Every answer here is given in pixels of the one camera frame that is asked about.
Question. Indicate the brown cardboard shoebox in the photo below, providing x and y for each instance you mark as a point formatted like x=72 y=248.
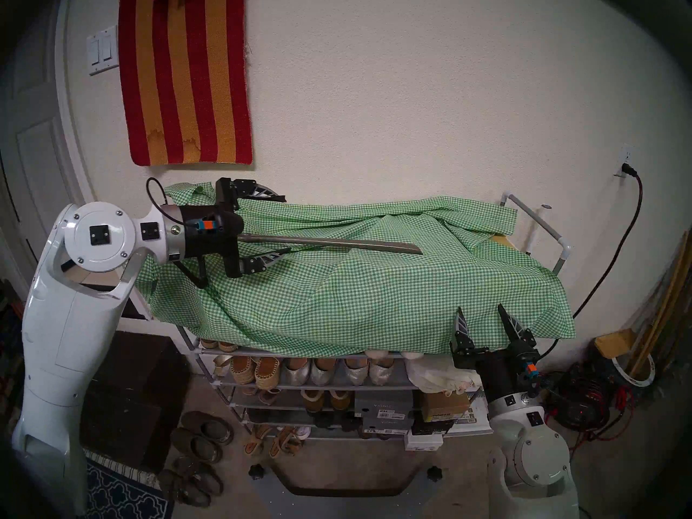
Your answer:
x=443 y=407

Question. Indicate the cream wedge sandal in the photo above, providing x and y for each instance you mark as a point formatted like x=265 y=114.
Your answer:
x=223 y=365

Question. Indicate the pink beige shoe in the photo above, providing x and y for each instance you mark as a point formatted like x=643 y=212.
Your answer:
x=267 y=396

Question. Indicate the white plastic pipe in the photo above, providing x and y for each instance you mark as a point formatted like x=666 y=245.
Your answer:
x=540 y=226

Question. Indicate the cream white shoe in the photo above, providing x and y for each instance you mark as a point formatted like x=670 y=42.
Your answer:
x=413 y=354
x=377 y=354

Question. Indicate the silver metallic flat shoe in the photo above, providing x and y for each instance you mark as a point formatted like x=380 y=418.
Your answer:
x=323 y=373
x=381 y=373
x=297 y=373
x=357 y=373

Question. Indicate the tan woven espadrille shoe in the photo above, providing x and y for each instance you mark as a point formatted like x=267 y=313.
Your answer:
x=267 y=373
x=244 y=371

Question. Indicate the white panel door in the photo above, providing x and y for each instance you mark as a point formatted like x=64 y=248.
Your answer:
x=38 y=145

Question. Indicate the small grey Vionic shoebox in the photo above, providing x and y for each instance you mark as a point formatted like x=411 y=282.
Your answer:
x=386 y=427
x=384 y=401

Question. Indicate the yellow cardboard piece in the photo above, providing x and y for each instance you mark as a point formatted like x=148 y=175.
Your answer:
x=616 y=342

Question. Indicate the cream cloth bag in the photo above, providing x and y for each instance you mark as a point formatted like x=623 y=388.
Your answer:
x=438 y=374

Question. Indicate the white wall outlet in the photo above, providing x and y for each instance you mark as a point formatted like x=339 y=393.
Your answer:
x=626 y=153

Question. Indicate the white light switch plate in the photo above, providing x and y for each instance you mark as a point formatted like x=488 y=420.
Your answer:
x=102 y=50

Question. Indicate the tan jute sole shoe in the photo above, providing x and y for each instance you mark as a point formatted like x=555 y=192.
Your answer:
x=228 y=346
x=210 y=344

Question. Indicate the white sneaker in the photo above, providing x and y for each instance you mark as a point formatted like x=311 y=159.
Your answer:
x=303 y=432

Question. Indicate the black shoebox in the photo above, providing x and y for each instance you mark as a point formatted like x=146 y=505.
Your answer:
x=432 y=427

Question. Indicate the grey robot base platform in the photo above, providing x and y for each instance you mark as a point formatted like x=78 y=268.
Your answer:
x=270 y=501

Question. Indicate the long grey metal shoehorn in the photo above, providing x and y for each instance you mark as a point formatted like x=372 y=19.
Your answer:
x=335 y=243

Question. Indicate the white rimmed bucket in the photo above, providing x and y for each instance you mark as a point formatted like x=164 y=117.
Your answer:
x=635 y=381

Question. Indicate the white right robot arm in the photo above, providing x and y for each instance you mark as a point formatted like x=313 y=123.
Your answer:
x=535 y=458

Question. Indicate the blue white patterned rug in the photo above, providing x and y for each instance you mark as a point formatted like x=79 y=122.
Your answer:
x=124 y=496

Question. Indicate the grey tube shoe rack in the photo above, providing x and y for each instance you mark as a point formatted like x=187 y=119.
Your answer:
x=535 y=217

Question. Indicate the brown suede ankle boot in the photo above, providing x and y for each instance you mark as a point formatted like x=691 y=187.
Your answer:
x=340 y=400
x=312 y=400

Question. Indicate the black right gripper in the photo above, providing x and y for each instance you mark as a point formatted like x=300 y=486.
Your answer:
x=503 y=372

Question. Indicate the black red jump starter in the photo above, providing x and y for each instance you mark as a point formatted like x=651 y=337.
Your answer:
x=584 y=399

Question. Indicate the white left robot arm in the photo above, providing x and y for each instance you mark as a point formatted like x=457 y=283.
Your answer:
x=65 y=334

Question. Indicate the dark brown chest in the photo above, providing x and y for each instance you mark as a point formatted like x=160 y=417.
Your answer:
x=135 y=393

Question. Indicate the small white box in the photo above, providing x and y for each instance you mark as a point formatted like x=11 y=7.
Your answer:
x=424 y=442

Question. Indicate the black star knob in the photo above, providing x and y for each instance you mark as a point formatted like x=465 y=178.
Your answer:
x=434 y=473
x=258 y=473

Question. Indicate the green white gingham cloth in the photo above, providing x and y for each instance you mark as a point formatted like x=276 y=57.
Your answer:
x=351 y=301

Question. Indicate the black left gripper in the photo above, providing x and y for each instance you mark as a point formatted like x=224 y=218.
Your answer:
x=208 y=242

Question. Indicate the black shoe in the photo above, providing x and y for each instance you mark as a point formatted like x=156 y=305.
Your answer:
x=330 y=420

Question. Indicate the red yellow striped wall rug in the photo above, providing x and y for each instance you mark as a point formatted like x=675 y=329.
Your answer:
x=184 y=80

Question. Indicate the brown clog slipper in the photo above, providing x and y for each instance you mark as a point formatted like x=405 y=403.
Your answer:
x=197 y=447
x=208 y=428

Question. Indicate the pale wooden slat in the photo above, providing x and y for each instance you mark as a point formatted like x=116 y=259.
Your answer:
x=670 y=291

